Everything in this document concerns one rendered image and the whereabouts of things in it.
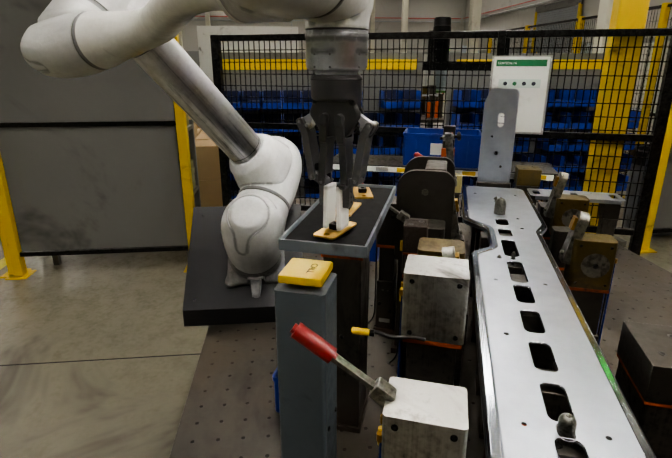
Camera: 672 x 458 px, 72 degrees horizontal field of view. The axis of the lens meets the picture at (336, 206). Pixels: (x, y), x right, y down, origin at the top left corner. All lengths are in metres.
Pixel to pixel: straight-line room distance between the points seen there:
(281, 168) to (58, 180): 2.47
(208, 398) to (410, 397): 0.67
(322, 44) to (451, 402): 0.47
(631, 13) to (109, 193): 3.07
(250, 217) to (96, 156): 2.36
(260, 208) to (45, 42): 0.57
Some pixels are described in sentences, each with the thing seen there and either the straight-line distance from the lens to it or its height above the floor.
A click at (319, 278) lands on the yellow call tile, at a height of 1.16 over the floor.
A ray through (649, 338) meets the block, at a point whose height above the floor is 1.03.
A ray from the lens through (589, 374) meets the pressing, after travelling 0.78.
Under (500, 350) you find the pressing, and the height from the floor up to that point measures 1.00.
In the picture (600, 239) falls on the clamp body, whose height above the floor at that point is 1.05.
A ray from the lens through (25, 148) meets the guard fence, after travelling 3.64.
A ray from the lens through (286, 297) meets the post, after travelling 0.61.
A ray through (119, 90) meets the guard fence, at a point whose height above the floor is 1.26.
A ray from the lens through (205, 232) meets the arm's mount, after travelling 1.50.
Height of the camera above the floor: 1.42
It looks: 17 degrees down
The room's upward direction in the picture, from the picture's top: straight up
